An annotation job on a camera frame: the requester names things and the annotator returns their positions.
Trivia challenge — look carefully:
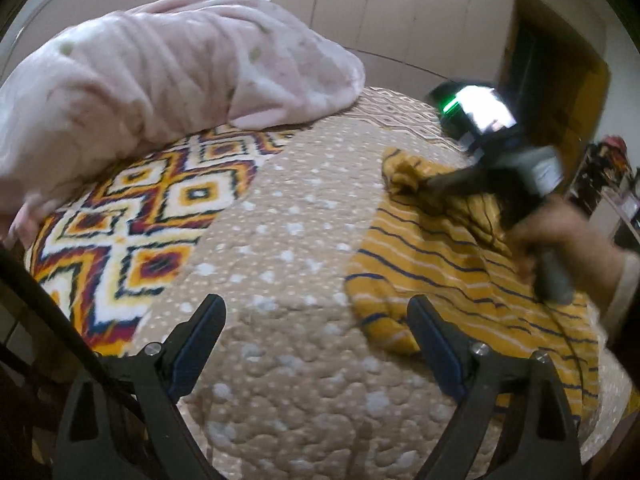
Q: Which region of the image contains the person's right hand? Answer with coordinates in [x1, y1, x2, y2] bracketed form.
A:
[506, 195, 626, 312]

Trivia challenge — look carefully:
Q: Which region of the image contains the white shelf unit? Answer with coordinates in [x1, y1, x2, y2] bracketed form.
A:
[589, 188, 639, 252]

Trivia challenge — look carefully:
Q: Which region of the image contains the geometric patterned bedspread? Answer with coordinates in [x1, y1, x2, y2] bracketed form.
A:
[25, 88, 448, 356]

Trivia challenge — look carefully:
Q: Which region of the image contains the brown wooden door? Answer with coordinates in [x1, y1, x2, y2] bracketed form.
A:
[499, 0, 611, 182]

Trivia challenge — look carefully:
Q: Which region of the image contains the beige wardrobe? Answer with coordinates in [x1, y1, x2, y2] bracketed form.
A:
[273, 0, 514, 98]

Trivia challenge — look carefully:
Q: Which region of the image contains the pile of clothes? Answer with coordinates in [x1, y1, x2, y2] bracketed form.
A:
[570, 136, 631, 204]

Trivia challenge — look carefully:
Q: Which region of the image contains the black cable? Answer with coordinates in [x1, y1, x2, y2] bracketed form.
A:
[0, 249, 166, 480]

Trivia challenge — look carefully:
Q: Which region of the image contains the pink floral blanket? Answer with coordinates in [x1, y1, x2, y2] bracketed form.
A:
[1, 0, 366, 246]

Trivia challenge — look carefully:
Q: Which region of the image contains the beige dotted quilt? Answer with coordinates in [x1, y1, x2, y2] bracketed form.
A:
[129, 114, 632, 480]

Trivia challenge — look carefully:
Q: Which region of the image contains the yellow striped knit sweater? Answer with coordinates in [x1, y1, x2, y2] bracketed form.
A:
[345, 148, 600, 420]

